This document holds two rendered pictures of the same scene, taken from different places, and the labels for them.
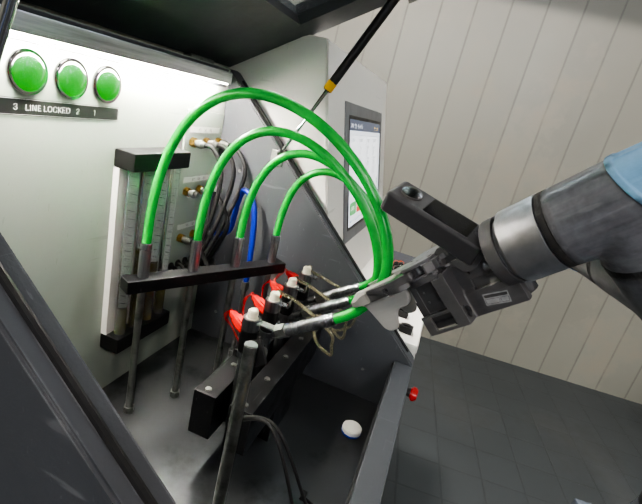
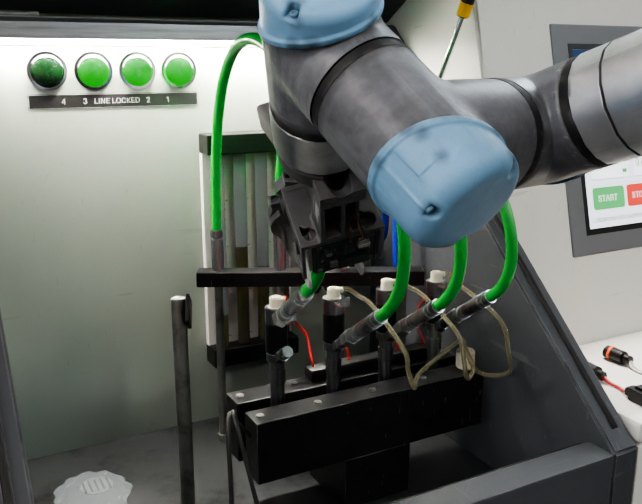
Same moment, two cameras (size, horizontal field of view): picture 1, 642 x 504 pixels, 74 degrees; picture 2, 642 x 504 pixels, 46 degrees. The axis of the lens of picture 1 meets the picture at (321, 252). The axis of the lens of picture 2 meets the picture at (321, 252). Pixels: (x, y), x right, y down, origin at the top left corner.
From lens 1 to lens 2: 0.61 m
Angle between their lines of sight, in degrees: 46
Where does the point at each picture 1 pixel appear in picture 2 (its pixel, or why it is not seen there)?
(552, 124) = not seen: outside the picture
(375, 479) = not seen: outside the picture
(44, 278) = (128, 264)
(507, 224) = not seen: hidden behind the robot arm
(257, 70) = (409, 16)
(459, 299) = (297, 219)
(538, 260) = (279, 139)
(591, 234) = (272, 88)
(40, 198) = (116, 183)
